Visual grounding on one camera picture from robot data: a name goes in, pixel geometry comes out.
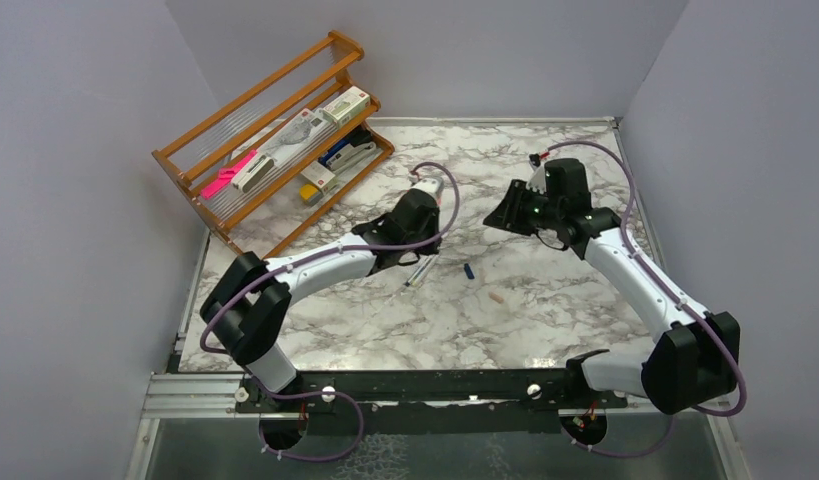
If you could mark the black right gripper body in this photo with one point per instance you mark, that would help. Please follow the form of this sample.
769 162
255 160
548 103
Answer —
529 210

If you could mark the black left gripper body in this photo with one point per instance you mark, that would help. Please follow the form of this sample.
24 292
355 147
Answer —
431 231

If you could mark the white blue tip marker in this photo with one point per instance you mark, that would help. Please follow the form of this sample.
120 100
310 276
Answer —
421 271

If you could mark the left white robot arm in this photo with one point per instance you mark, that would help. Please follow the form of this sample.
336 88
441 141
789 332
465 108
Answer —
247 307

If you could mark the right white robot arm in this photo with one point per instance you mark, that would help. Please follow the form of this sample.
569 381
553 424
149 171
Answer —
695 353

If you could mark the beige pen cap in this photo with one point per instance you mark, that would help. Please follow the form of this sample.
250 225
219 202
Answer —
497 298

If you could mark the blue grey stapler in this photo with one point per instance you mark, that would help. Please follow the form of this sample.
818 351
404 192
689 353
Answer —
339 155

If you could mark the yellow grey eraser block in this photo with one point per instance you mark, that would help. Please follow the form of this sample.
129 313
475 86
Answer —
310 194

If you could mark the beige deli staples box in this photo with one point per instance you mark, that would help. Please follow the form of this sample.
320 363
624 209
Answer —
319 176

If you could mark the green white deli box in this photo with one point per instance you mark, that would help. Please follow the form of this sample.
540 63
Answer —
346 106

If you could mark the long white printed box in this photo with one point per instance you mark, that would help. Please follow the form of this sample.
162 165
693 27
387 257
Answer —
297 135

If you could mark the wooden shelf rack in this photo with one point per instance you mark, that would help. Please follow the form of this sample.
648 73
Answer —
272 215

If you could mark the pink highlighter marker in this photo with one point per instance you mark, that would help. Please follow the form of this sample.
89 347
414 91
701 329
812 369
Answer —
225 176

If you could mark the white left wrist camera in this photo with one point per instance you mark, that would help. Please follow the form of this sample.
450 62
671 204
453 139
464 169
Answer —
432 185

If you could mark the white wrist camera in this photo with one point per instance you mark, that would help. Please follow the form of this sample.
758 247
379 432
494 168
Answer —
432 185
537 180

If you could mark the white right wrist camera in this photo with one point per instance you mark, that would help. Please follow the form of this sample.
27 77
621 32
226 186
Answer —
537 180

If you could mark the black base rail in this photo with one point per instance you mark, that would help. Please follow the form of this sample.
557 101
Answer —
417 402

